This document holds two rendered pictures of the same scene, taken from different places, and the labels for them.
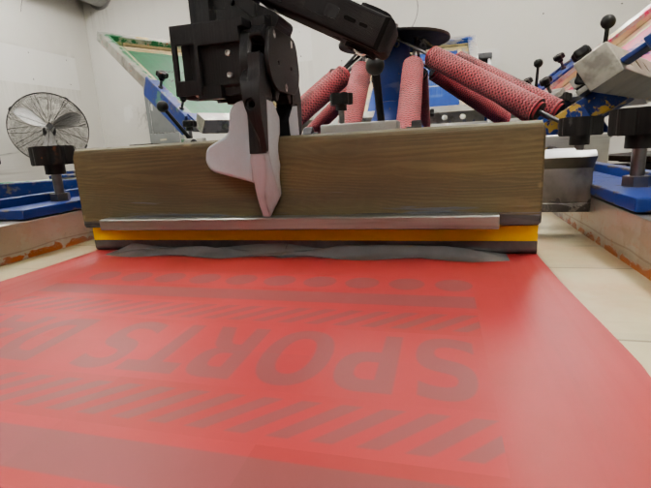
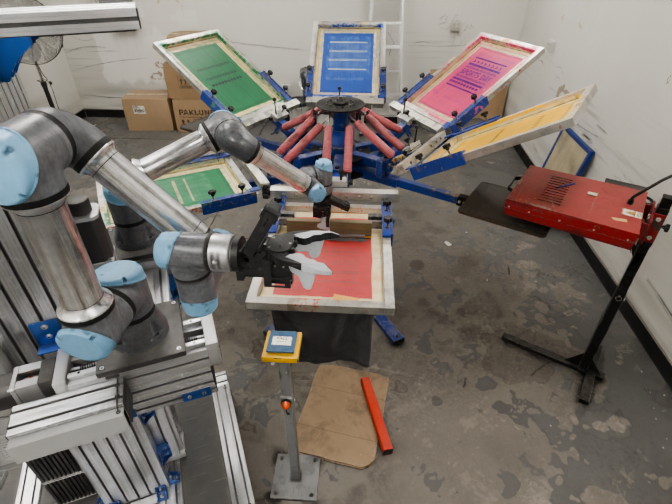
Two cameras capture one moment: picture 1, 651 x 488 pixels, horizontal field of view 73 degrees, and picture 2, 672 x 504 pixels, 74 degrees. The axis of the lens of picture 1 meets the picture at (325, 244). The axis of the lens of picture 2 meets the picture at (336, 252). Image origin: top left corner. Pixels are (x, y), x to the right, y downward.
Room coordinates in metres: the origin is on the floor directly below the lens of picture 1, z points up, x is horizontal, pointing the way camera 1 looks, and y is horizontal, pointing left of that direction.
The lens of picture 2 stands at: (-1.36, 0.36, 2.17)
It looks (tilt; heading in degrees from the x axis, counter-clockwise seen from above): 36 degrees down; 348
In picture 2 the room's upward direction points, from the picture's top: straight up
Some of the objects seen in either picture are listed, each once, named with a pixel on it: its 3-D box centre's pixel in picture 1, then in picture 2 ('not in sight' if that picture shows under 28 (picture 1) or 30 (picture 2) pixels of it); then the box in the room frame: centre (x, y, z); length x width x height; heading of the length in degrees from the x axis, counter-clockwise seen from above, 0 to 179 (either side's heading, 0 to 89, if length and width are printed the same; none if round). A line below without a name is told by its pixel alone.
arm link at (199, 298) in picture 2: not in sight; (199, 284); (-0.60, 0.50, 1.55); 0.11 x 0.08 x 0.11; 163
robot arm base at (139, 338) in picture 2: not in sight; (135, 320); (-0.41, 0.72, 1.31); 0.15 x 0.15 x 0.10
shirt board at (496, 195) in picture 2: not in sight; (434, 190); (0.80, -0.69, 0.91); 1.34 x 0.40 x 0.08; 45
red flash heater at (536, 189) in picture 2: not in sight; (578, 204); (0.27, -1.21, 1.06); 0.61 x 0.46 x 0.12; 45
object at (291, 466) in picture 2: not in sight; (290, 419); (-0.25, 0.33, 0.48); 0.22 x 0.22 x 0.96; 75
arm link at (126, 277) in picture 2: not in sight; (122, 289); (-0.42, 0.72, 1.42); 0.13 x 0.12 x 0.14; 163
